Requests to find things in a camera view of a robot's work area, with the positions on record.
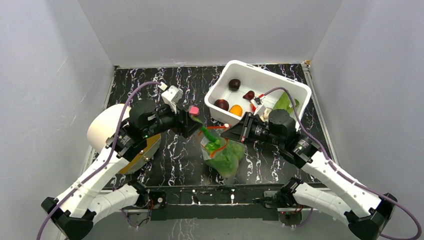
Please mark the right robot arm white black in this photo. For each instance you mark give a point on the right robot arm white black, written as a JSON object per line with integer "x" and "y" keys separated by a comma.
{"x": 366, "y": 214}

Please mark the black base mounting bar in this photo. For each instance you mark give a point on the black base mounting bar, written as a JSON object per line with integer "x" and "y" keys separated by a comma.
{"x": 240, "y": 201}

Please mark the pink small cube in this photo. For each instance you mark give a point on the pink small cube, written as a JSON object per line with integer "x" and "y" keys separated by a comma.
{"x": 193, "y": 110}

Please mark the orange fruit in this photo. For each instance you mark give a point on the orange fruit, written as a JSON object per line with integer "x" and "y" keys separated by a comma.
{"x": 236, "y": 110}

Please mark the dark purple fruit back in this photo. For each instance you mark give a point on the dark purple fruit back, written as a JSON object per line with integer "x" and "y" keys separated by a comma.
{"x": 234, "y": 85}

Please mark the dark red fruit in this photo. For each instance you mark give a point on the dark red fruit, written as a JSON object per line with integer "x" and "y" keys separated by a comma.
{"x": 249, "y": 95}

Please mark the dark purple fruit front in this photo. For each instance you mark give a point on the dark purple fruit front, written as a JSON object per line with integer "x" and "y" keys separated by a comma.
{"x": 222, "y": 104}

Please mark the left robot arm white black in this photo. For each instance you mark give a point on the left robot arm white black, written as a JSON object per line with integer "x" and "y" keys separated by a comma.
{"x": 126, "y": 139}

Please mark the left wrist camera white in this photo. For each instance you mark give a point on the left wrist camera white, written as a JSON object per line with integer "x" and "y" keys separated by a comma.
{"x": 171, "y": 95}

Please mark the beige mushroom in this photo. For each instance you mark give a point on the beige mushroom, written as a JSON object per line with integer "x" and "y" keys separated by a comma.
{"x": 266, "y": 113}

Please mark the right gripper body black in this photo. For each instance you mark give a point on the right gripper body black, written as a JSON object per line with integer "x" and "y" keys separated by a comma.
{"x": 247, "y": 127}

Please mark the white cylindrical drum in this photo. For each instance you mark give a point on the white cylindrical drum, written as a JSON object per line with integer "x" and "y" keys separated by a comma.
{"x": 104, "y": 126}

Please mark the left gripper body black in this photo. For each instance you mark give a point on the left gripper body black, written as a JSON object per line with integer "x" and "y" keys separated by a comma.
{"x": 169, "y": 120}

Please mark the clear zip top bag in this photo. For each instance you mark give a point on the clear zip top bag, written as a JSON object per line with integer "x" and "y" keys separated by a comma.
{"x": 216, "y": 131}

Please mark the white plastic bin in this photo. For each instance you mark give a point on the white plastic bin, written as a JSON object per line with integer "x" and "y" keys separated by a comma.
{"x": 255, "y": 79}

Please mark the green napa cabbage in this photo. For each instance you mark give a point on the green napa cabbage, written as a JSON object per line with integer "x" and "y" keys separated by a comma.
{"x": 226, "y": 159}

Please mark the long green chili pepper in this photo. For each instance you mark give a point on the long green chili pepper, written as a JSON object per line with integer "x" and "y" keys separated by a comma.
{"x": 214, "y": 143}

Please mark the green leafy vegetable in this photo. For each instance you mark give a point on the green leafy vegetable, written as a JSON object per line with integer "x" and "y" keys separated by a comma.
{"x": 284, "y": 103}

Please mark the dark purple fruit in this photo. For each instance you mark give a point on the dark purple fruit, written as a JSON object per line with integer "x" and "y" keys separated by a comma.
{"x": 234, "y": 85}
{"x": 222, "y": 104}

